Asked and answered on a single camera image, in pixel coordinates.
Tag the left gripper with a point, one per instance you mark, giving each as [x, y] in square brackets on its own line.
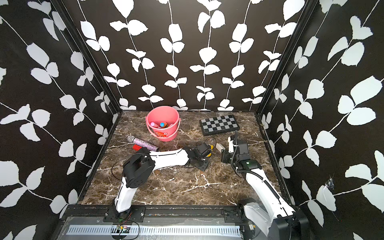
[203, 168]

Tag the yellow shovel wooden handle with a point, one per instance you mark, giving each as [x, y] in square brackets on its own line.
[210, 151]

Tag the yellow shovel blue tip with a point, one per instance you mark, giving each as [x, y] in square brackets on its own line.
[163, 124]

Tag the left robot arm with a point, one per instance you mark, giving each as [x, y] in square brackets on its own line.
[138, 168]

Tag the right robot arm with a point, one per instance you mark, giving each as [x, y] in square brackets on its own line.
[278, 220]

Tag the pink plastic bucket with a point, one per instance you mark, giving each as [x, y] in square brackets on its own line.
[164, 114]

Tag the black white checkerboard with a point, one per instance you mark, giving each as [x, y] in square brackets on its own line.
[219, 125]

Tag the red small block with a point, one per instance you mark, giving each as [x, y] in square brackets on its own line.
[136, 147]

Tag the purple glitter microphone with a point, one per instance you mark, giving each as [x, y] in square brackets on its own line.
[142, 143]

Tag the small circuit board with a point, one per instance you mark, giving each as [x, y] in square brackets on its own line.
[120, 230]

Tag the white slotted cable duct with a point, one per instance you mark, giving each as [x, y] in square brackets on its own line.
[105, 230]

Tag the black front rail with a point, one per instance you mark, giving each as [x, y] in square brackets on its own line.
[231, 214]

